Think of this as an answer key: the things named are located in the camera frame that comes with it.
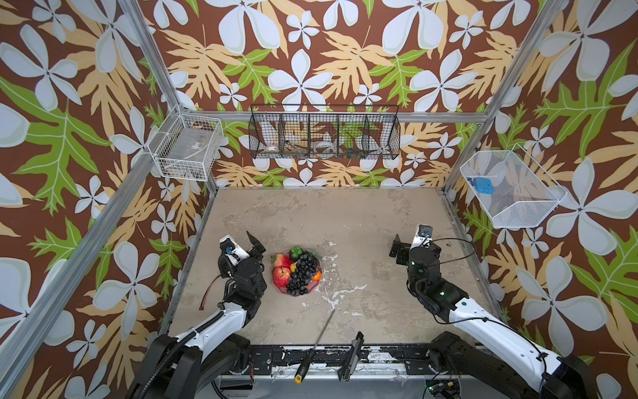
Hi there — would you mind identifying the red strawberry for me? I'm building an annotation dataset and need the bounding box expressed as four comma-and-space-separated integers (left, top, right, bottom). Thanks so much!
272, 254, 292, 269

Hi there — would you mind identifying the red apple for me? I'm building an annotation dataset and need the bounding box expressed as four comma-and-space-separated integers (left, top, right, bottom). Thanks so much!
272, 267, 291, 289

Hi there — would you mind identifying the dark purple mangosteen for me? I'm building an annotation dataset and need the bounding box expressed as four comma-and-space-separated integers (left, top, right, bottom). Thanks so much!
289, 246, 303, 261

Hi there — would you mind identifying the black grape bunch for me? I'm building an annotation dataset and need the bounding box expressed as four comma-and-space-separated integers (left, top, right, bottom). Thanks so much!
286, 253, 320, 296

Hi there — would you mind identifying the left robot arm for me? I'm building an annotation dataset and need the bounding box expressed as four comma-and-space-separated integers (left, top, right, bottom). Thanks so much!
126, 234, 267, 398

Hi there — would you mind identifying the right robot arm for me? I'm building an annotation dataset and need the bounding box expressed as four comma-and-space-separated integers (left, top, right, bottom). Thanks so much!
389, 224, 597, 398

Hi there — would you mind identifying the pink polka dot plate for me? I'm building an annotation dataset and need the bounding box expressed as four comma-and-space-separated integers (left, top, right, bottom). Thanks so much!
272, 246, 323, 297

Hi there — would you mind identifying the black rod yellow tip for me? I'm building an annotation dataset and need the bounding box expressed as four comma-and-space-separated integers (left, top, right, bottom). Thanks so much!
294, 309, 336, 384

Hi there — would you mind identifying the blue object in basket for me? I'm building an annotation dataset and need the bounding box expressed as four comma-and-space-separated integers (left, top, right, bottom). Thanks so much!
472, 177, 494, 196

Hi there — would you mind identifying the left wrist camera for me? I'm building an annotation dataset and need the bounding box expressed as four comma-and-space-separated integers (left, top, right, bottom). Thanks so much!
219, 235, 249, 266

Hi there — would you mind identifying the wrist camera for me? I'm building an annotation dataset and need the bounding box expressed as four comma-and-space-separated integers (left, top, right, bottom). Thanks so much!
219, 235, 249, 266
410, 224, 433, 249

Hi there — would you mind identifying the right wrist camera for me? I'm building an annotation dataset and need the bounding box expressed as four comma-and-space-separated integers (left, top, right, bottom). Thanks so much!
410, 224, 433, 249

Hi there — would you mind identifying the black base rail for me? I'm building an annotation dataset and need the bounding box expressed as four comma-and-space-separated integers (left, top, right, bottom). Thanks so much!
244, 343, 438, 376

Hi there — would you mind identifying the black wire basket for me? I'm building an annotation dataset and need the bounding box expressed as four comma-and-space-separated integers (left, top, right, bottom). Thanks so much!
247, 104, 401, 160

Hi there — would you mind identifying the white wire basket left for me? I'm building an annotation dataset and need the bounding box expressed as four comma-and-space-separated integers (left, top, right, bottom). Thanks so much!
149, 113, 224, 182

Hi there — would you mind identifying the white wire basket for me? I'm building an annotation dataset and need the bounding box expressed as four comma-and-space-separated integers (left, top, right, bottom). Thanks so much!
149, 113, 224, 182
460, 145, 568, 229

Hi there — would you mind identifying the white wire basket right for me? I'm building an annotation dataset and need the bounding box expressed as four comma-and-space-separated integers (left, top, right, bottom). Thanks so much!
460, 145, 568, 229

